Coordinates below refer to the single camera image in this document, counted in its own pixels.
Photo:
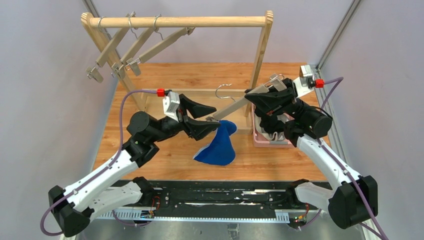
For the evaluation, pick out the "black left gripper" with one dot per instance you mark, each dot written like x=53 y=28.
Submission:
x=183 y=117

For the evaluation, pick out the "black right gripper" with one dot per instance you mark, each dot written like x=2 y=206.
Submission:
x=284 y=104

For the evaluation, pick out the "wooden hanger holding blue underwear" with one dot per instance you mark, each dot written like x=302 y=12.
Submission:
x=238 y=101

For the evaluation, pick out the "blue underwear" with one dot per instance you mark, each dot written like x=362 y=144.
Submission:
x=220 y=151

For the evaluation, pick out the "grey underwear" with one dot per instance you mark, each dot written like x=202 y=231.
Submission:
x=263 y=138

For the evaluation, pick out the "wooden hanger holding black underwear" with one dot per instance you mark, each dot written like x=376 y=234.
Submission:
x=133 y=64

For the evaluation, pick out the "wooden clip hanger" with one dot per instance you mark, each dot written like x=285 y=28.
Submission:
x=136 y=46
x=107 y=47

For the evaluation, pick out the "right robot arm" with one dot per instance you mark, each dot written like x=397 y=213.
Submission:
x=352 y=198

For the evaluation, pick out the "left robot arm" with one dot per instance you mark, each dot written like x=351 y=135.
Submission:
x=75 y=206

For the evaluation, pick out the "empty wooden clip hanger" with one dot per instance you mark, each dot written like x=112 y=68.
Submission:
x=107 y=47

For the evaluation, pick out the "pink perforated plastic basket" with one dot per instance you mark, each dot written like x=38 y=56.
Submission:
x=268 y=146

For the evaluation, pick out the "wooden clothes rack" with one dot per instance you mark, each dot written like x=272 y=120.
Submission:
x=108 y=32

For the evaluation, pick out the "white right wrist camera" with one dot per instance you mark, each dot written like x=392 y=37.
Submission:
x=305 y=83

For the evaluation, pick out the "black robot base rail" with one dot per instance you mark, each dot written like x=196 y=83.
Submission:
x=216 y=202

